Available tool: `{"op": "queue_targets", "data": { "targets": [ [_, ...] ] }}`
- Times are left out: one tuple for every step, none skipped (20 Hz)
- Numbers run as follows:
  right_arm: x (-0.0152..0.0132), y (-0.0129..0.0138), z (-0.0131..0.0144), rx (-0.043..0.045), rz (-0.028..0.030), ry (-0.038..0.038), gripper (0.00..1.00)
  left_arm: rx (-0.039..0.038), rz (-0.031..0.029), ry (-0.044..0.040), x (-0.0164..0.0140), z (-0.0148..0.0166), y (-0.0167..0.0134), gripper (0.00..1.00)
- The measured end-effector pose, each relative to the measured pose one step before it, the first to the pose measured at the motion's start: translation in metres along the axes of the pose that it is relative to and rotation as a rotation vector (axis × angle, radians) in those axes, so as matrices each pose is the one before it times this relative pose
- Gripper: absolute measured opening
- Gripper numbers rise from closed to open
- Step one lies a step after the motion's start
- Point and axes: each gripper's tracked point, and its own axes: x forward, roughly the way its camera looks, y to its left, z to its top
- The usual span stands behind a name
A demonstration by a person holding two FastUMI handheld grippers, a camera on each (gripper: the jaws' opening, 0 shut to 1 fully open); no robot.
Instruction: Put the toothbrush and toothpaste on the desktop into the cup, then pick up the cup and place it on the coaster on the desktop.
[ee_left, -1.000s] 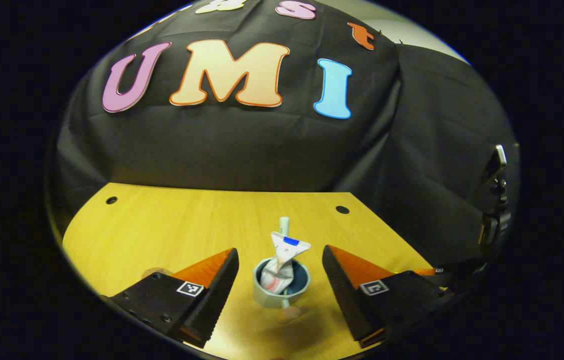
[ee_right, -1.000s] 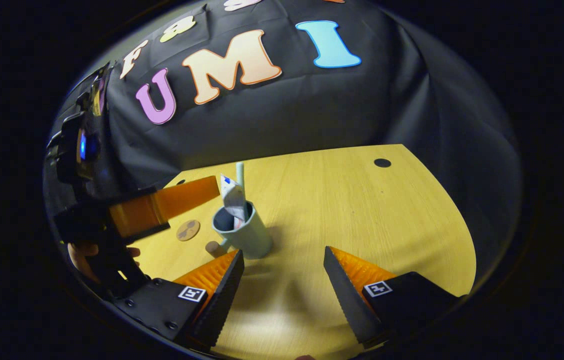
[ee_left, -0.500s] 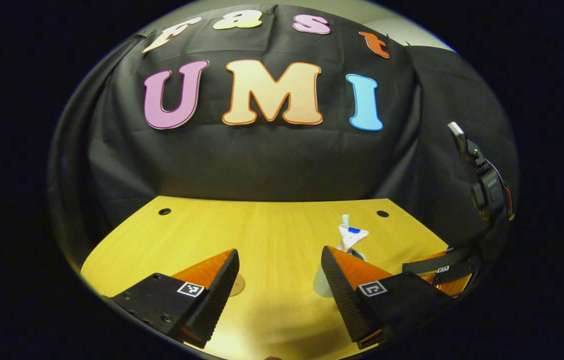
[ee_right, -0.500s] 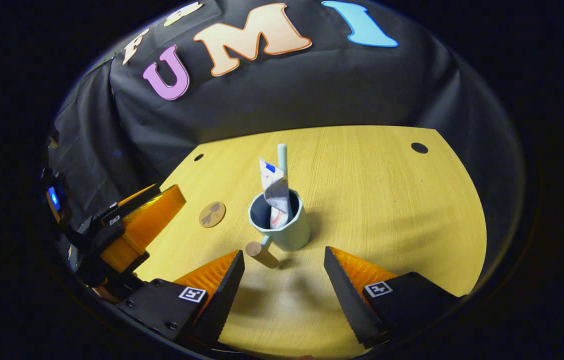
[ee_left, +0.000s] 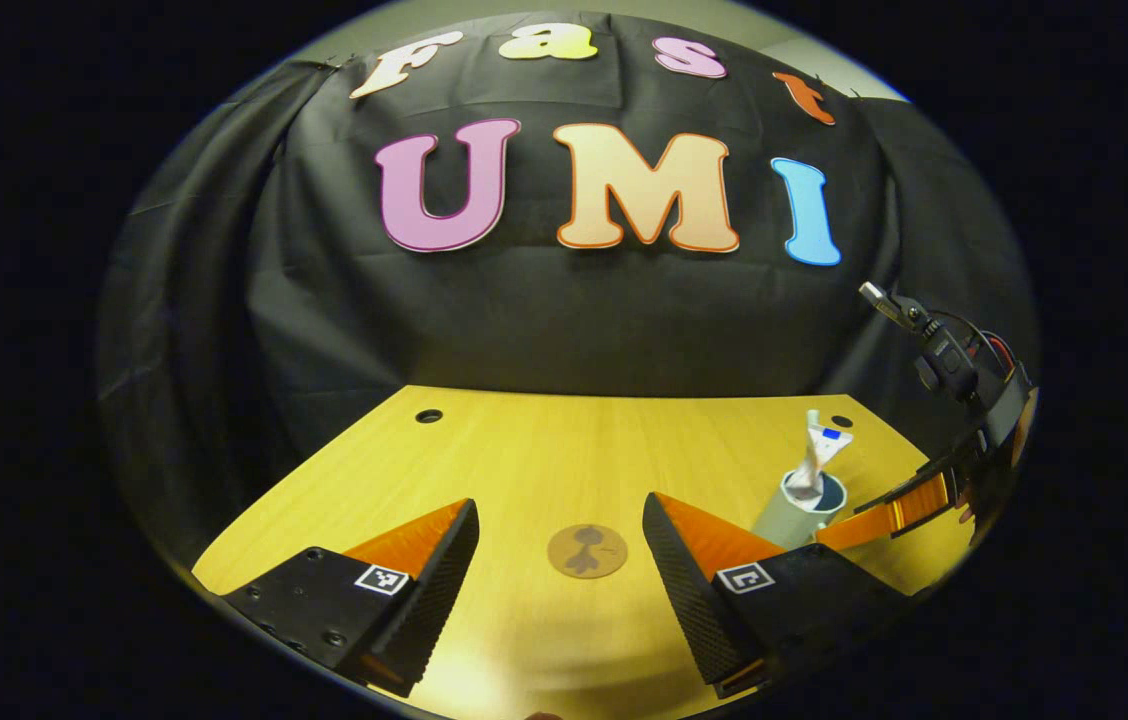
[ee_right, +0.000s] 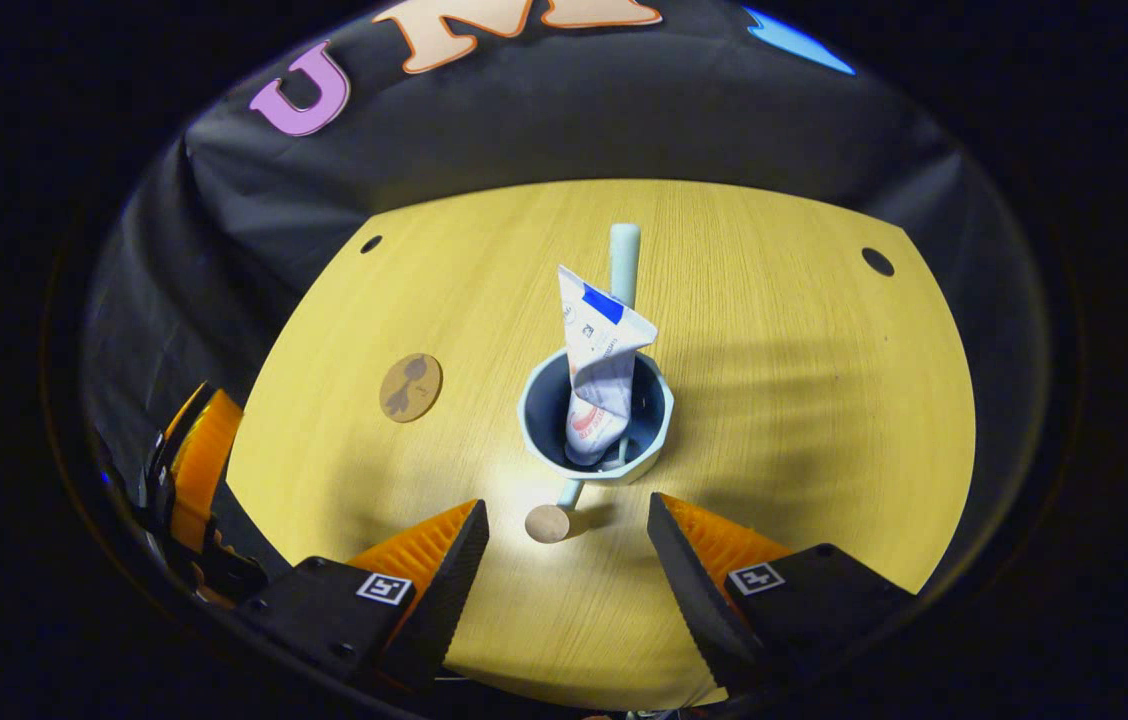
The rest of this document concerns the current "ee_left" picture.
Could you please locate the white toothbrush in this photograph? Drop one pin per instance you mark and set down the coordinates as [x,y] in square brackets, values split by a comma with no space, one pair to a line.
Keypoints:
[813,425]

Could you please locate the round brown coaster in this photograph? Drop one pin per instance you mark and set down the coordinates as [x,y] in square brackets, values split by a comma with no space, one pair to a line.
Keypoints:
[587,551]

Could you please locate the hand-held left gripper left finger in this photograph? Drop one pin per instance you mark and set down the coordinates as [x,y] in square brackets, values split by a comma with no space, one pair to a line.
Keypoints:
[439,600]

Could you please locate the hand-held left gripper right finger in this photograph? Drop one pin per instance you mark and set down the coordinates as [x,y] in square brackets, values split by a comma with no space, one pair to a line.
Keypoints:
[689,600]

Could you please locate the wooden desktop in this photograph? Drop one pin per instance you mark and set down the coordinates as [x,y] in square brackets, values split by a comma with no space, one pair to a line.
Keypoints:
[524,460]

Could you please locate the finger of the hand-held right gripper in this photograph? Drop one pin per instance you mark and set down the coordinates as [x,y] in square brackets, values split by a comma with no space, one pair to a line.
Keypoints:
[894,515]

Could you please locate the white toothpaste tube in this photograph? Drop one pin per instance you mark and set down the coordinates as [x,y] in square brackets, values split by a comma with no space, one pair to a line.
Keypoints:
[814,465]

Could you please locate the black backdrop cloth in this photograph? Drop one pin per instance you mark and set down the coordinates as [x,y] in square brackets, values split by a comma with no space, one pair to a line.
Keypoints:
[544,320]

